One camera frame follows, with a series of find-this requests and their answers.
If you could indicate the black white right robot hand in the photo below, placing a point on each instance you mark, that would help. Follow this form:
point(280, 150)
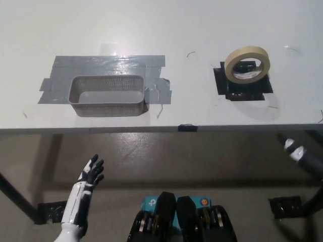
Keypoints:
point(296, 153)

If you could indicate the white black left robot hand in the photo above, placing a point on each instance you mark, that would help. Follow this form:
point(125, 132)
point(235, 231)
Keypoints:
point(91, 174)

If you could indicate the beige masking tape roll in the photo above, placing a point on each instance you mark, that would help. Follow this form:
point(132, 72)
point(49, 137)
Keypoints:
point(230, 64)

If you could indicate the black tape square patch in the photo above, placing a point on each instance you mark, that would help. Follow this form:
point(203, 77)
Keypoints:
point(243, 91)

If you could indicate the short black tape strip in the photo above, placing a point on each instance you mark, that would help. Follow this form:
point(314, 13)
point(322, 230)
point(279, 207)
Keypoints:
point(187, 128)

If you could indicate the small grey mesh basket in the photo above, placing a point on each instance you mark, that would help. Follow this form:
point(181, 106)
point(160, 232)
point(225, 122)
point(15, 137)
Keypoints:
point(108, 109)

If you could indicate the black metal table leg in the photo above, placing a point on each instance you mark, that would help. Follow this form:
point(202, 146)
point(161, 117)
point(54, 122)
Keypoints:
point(15, 195)

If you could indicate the grey duct tape patch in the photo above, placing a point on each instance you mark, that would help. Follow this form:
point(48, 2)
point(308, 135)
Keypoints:
point(101, 64)

